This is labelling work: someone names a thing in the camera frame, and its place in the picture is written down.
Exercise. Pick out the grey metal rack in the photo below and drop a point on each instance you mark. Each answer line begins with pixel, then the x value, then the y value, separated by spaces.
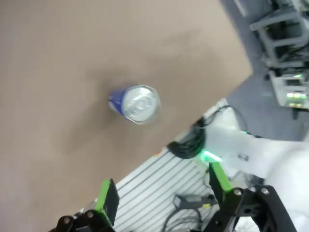
pixel 277 26

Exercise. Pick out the black power adapter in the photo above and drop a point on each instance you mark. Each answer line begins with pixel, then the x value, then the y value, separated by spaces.
pixel 190 201

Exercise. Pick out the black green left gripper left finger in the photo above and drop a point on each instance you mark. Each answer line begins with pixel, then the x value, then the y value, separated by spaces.
pixel 106 200

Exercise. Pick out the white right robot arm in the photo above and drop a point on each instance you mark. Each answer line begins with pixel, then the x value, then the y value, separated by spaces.
pixel 265 149

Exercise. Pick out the slotted aluminium mounting plate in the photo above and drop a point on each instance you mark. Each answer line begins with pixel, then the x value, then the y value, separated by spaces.
pixel 149 188

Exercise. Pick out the blue white drink can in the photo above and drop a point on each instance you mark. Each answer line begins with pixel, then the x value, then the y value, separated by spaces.
pixel 137 104

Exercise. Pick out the grey electronics box with lights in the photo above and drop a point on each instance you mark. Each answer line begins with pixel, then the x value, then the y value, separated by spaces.
pixel 292 89

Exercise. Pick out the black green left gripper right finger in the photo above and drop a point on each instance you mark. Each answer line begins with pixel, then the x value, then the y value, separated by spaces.
pixel 227 200

